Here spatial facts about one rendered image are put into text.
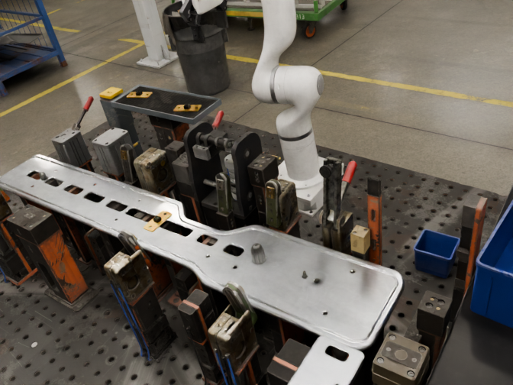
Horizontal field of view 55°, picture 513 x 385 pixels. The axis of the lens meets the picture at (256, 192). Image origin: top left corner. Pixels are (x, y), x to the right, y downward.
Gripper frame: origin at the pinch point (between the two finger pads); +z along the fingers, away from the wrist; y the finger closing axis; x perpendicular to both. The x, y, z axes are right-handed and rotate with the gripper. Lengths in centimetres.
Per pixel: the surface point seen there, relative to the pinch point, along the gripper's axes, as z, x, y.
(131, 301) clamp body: 51, -2, 46
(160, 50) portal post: 131, -299, -248
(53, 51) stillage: 124, -414, -201
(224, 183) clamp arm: 36.8, 4.3, 11.6
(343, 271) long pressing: 45, 43, 20
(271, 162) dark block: 33.2, 13.9, 2.6
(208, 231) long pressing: 45, 5, 22
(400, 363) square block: 39, 64, 40
